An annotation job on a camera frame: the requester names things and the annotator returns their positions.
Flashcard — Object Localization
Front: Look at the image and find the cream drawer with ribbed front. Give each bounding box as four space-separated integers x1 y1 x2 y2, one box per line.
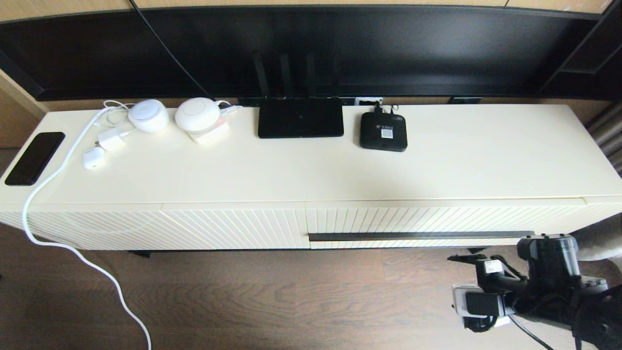
305 197 586 249

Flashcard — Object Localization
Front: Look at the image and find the cream tv cabinet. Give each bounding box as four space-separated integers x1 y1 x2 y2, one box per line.
0 103 622 258

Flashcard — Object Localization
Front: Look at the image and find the grey upholstered seat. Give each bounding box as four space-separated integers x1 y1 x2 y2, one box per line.
571 219 622 263

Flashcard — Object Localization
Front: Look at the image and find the black set-top box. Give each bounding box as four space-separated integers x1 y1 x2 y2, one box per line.
360 111 408 153

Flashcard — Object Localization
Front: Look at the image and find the grey curtain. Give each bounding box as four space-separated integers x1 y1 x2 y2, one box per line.
586 102 622 175

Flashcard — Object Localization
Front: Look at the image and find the black flat television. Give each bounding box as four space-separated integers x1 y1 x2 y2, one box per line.
0 5 603 106

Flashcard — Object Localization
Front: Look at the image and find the black router with antennas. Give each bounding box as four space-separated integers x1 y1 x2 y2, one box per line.
253 52 345 139

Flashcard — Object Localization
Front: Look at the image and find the cream square base box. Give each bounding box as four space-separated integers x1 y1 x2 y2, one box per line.
187 120 230 146

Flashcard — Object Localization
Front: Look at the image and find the white dome shaped device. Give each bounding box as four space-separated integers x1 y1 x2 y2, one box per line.
174 97 222 132

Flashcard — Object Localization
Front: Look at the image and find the white round smart speaker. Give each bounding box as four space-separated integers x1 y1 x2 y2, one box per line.
128 99 170 133

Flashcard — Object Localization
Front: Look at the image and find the white charger adapter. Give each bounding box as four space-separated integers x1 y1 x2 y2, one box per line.
96 127 128 152

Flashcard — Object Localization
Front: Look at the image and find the small white charger cube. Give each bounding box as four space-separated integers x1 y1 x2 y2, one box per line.
83 146 106 170

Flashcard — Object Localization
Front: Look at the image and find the black smartphone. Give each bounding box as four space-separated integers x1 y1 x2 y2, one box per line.
4 131 66 186

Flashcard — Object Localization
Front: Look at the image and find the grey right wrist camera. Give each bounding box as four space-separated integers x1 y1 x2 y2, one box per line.
452 284 511 319

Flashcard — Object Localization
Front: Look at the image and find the black set-top box cable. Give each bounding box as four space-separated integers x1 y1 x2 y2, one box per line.
372 100 400 116

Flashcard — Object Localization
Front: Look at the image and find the black wall shelf unit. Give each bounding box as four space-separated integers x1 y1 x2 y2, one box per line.
537 0 622 102

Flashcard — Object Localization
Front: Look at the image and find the thin white charging cable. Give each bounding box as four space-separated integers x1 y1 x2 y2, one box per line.
101 99 137 129

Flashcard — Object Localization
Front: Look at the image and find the thin black hanging cable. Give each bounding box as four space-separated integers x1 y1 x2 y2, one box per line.
128 0 213 99

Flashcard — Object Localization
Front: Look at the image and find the thick white power cable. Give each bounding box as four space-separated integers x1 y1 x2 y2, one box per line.
21 105 153 350

